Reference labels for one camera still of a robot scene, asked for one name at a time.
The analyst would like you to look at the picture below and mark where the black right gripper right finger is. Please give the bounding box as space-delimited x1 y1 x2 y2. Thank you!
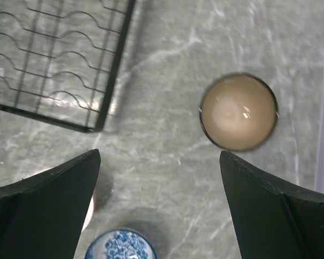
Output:
219 151 324 258

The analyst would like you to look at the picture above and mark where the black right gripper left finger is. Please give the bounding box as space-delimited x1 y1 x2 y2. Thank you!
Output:
0 149 101 258

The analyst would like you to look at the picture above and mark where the blue white patterned bowl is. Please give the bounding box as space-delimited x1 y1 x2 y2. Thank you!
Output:
84 229 157 259

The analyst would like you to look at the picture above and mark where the black wire dish rack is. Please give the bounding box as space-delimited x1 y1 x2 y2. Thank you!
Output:
0 1 135 132

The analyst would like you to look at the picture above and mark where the brown interior dark bowl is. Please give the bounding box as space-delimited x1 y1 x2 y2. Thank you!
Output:
199 72 279 152

